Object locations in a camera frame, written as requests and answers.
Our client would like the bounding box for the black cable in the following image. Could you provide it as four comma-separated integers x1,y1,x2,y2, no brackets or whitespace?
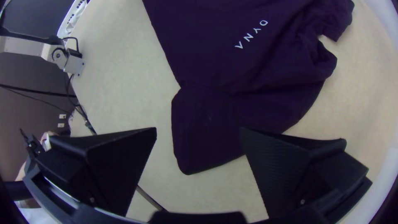
61,36,97,135

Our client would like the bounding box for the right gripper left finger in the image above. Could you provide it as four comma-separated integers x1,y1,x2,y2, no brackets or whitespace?
34,127,158,217

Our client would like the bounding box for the black t-shirt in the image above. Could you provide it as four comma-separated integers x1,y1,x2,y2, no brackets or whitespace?
141,0,355,176

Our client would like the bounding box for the white laundry basket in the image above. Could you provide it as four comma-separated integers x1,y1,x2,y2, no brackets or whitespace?
57,0,91,39

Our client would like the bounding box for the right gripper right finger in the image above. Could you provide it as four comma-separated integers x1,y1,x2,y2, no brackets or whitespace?
239,127,372,219

